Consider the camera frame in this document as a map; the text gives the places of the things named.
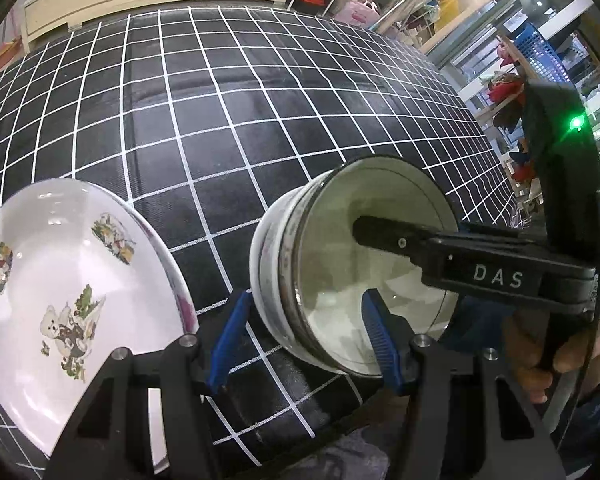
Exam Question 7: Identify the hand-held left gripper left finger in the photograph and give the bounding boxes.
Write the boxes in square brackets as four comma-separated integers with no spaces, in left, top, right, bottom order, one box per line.
[45,290,253,480]

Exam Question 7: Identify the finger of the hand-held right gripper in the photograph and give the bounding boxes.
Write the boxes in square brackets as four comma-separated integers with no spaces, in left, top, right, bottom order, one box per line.
[431,223,527,242]
[354,215,432,272]

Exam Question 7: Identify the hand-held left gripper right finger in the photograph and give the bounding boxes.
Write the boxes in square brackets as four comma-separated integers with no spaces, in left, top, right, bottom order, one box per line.
[361,290,566,480]

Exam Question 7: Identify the patterned bowl with dark rim line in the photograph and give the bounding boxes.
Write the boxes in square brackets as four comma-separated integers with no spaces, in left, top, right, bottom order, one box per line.
[287,156,463,378]

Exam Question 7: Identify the large white bowl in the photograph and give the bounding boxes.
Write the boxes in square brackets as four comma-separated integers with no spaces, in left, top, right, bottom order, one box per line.
[249,187,341,372]

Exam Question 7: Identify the white plate with bear print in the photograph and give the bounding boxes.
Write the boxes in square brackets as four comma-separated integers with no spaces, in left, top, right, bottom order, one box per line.
[0,178,185,476]

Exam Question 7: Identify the person's right hand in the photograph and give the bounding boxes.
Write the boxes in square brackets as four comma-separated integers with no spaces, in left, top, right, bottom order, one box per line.
[502,309,600,406]

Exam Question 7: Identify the red cloth items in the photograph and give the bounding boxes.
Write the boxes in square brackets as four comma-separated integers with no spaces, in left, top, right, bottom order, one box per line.
[487,72,526,128]

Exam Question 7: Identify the blue plastic basket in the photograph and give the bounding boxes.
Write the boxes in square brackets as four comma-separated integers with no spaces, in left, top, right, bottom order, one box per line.
[515,22,573,83]

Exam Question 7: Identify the black white checked tablecloth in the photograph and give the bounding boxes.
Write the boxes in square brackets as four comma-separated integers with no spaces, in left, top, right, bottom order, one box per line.
[0,5,523,467]

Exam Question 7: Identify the pink bag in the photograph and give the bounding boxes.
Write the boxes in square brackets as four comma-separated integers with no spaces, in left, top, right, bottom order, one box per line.
[337,0,383,27]

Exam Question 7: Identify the orange yellow floor box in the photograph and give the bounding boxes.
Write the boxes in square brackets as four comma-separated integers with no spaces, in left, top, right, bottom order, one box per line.
[0,37,23,72]

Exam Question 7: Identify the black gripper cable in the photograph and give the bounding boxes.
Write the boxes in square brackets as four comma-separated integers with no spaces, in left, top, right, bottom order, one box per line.
[557,187,600,453]

